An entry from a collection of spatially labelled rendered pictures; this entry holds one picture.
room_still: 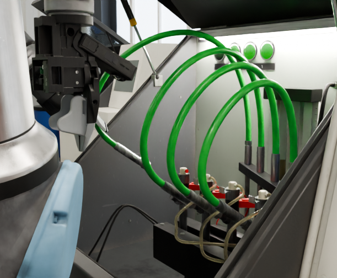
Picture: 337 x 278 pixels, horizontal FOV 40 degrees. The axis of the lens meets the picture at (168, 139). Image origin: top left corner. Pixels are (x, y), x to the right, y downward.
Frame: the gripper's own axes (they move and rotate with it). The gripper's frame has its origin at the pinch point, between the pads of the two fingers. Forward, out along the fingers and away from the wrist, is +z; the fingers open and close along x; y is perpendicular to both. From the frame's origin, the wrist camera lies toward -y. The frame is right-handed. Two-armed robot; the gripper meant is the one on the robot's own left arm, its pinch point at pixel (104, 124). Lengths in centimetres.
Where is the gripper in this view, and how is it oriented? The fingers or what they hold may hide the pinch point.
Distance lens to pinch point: 106.5
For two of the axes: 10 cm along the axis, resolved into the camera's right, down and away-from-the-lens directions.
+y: -7.2, 6.9, -0.4
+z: 6.9, 7.2, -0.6
